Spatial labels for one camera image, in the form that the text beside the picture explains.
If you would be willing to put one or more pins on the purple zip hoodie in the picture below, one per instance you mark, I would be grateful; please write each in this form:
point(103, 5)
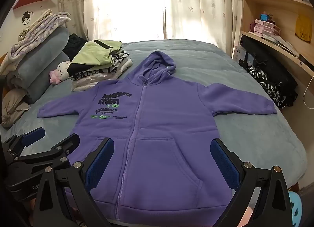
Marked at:
point(157, 119)

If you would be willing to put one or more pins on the beige crumpled cloth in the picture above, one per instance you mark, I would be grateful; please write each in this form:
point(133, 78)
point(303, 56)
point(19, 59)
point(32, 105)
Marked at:
point(14, 106)

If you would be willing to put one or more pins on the floral sheer curtain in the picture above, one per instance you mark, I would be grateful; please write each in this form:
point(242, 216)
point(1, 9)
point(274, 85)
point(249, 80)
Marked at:
point(201, 8)
point(110, 8)

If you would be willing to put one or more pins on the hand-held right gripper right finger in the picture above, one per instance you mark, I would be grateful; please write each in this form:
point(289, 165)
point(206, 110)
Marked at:
point(224, 163)

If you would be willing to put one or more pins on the dark cloth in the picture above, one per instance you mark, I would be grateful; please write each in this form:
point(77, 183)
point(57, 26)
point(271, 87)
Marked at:
point(73, 44)

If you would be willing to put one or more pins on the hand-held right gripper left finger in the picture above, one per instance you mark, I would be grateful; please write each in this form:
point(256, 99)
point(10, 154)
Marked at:
point(100, 160)

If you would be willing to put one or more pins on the beige folded cloth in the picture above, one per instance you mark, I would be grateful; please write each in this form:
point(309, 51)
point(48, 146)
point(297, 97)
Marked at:
point(32, 29)

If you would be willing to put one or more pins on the floral folded blanket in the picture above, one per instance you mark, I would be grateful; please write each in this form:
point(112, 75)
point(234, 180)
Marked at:
point(41, 29)

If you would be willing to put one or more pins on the face wall sticker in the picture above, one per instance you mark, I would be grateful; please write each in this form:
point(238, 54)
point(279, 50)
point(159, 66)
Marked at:
point(26, 18)

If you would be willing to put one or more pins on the yellow cloth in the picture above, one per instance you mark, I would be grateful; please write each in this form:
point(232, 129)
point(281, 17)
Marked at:
point(303, 29)

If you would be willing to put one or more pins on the stack of pink boxes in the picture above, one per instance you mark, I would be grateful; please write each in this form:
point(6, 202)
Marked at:
point(263, 26)

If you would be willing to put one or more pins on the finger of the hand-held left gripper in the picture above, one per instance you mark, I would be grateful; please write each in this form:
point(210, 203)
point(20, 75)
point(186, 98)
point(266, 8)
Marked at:
point(66, 143)
point(34, 135)

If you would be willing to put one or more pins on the white cardboard box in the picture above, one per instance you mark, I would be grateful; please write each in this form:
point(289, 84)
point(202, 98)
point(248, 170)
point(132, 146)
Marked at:
point(239, 53)

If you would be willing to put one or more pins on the teal slipper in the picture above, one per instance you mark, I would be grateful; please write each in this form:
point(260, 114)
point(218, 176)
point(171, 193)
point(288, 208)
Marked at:
point(295, 207)

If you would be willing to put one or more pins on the black white patterned cloth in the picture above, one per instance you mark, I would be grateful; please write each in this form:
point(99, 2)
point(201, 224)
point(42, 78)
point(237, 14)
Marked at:
point(257, 74)

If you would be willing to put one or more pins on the black white striped folded garment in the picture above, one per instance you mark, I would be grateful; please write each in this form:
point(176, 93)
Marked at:
point(120, 61)

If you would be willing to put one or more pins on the white cat plush toy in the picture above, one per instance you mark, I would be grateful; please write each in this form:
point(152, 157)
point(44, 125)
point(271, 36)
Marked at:
point(62, 68)

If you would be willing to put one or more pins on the stack of papers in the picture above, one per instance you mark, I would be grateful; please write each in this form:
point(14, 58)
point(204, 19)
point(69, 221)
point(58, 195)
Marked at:
point(284, 42)

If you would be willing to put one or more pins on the wooden bookshelf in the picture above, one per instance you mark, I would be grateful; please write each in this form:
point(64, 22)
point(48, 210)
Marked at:
point(282, 3)

